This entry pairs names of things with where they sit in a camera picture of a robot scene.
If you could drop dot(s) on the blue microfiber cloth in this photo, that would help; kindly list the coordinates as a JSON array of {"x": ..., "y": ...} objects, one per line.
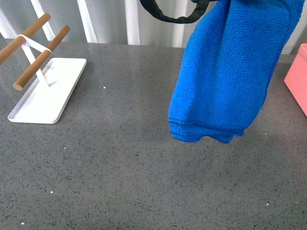
[{"x": 227, "y": 67}]

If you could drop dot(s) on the white curtain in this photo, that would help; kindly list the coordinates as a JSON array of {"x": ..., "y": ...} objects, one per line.
[{"x": 92, "y": 21}]

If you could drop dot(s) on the white rack with wooden bars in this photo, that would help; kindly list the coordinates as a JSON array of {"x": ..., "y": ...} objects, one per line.
[{"x": 56, "y": 78}]

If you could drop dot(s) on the pink box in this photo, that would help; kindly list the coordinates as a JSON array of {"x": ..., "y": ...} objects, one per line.
[{"x": 296, "y": 78}]

